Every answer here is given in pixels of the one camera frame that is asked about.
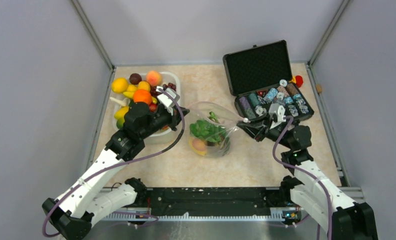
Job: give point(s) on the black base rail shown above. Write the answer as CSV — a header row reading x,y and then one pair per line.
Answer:
x,y
218,202

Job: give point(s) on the peach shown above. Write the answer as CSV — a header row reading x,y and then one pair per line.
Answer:
x,y
154,78
199,146

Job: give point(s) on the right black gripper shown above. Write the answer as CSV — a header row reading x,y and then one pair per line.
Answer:
x,y
257,127

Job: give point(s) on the strawberry cluster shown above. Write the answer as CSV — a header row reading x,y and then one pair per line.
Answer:
x,y
153,107

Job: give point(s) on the yellow lemon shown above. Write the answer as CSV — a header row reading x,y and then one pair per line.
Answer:
x,y
119,85

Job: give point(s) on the dark grapes bunch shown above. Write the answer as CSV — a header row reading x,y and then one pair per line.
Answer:
x,y
154,89

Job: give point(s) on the white fruit tray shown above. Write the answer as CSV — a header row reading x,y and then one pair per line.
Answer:
x,y
161,136

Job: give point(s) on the clear zip top bag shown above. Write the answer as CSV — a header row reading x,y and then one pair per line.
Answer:
x,y
227,118

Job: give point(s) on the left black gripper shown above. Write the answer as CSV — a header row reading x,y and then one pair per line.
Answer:
x,y
175,118

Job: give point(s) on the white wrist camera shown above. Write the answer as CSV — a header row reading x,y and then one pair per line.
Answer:
x,y
168,98
276,115

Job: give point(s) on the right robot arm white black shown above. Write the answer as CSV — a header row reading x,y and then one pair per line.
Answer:
x,y
336,213

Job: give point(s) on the green lettuce leaf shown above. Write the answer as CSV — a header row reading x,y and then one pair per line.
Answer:
x,y
209,131

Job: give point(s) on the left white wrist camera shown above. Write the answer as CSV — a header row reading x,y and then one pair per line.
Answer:
x,y
168,98

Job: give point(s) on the dark plum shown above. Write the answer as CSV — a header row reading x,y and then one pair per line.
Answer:
x,y
135,78

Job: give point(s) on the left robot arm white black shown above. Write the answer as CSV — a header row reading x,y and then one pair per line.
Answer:
x,y
75,212

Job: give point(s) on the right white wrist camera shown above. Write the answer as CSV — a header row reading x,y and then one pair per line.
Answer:
x,y
276,115

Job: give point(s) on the black poker chip case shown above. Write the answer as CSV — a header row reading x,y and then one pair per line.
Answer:
x,y
262,75

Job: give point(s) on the red small object behind case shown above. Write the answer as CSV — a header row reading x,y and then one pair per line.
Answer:
x,y
297,80

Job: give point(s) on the large orange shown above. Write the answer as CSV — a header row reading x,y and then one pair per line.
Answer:
x,y
142,95

